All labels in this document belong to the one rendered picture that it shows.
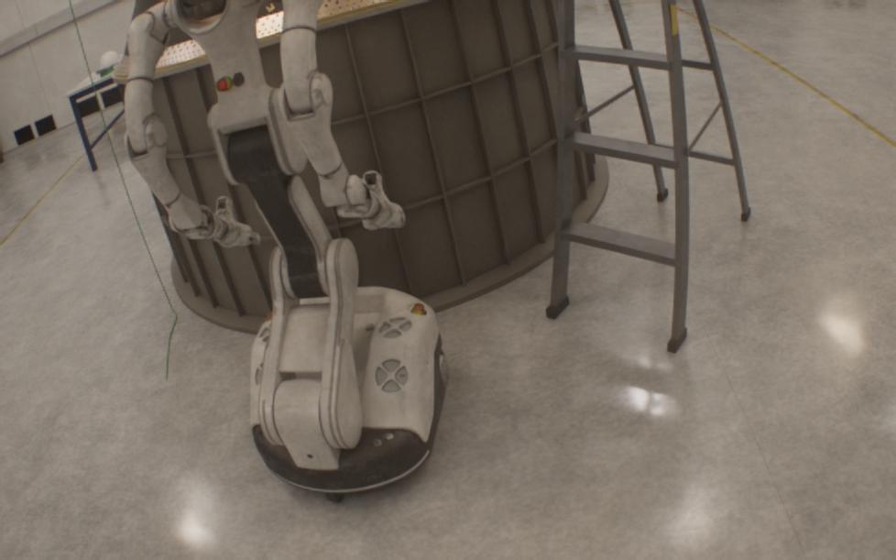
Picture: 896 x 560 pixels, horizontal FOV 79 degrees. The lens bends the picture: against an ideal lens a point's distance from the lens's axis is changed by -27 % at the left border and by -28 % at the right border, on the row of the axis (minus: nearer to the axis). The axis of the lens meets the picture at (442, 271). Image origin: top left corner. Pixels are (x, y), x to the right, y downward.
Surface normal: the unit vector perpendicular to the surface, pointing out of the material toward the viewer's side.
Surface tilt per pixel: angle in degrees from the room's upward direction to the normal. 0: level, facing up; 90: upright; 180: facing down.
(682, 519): 0
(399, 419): 38
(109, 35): 90
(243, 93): 88
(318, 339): 23
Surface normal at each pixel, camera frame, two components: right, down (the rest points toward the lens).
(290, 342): -0.24, -0.55
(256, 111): -0.18, 0.41
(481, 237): 0.47, 0.39
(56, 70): 0.04, 0.52
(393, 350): -0.25, -0.31
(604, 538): -0.20, -0.83
